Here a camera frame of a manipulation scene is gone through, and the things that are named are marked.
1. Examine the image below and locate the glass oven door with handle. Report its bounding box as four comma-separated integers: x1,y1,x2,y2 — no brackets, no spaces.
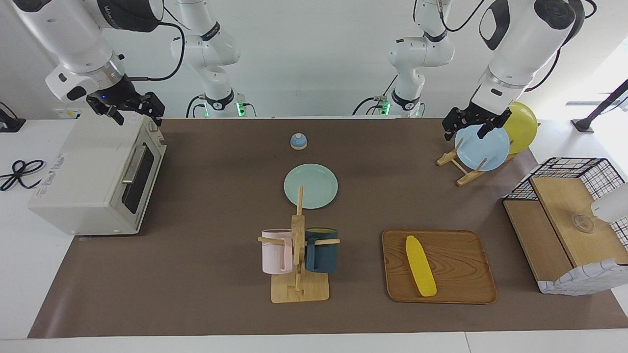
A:
110,119,167,235

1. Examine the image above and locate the yellow corn cob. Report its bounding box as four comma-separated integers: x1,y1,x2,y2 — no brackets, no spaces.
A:
405,235,437,297

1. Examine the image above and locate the pale green plate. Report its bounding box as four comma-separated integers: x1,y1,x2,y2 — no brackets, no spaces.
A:
283,163,339,210

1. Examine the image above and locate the cream toaster oven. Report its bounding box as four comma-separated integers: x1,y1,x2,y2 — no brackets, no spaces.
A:
28,109,167,236

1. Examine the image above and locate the light blue plate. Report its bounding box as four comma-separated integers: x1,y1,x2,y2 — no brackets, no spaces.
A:
454,123,511,172

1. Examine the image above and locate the yellow plate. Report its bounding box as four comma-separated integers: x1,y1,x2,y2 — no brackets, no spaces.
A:
503,101,538,155

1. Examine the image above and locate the wooden plate rack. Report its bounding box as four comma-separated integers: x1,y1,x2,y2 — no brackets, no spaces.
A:
436,139,540,187

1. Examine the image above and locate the black stand with slanted pole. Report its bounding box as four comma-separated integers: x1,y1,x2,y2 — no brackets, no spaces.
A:
572,78,628,134

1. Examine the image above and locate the black stand with flat base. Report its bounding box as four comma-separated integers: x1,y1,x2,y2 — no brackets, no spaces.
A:
0,102,26,133

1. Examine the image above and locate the wooden tray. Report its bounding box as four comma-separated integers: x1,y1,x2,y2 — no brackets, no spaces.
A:
382,229,498,304

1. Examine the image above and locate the small clear glass dish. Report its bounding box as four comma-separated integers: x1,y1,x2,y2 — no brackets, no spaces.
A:
572,213,595,233

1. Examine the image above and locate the white rounded object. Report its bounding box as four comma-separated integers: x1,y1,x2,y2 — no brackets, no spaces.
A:
590,182,628,224

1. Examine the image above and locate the brown table mat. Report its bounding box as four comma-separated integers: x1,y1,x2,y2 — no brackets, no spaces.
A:
27,118,628,339

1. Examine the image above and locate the dark teal mug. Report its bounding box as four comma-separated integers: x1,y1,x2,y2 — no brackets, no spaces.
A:
304,227,339,274

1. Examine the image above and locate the pink mug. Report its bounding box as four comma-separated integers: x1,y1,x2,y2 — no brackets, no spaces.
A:
261,228,294,275

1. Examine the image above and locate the wooden mug tree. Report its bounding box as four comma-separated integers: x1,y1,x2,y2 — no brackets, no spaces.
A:
258,185,341,303

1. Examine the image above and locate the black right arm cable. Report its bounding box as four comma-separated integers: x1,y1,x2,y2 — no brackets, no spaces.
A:
123,21,186,82

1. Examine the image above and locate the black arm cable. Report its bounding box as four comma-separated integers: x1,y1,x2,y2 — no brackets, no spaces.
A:
526,44,562,93
123,21,186,82

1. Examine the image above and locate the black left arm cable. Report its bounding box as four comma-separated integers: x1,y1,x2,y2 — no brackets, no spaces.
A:
526,44,562,93

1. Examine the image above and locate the wire and wood storage rack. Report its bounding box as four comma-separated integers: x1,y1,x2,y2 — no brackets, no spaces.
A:
503,157,628,296

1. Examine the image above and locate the coiled black cable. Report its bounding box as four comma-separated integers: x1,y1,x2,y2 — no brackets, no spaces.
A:
0,159,46,192

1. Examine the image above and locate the wooden wire shelf crate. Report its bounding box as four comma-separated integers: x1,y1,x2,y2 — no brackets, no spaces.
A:
537,258,628,296

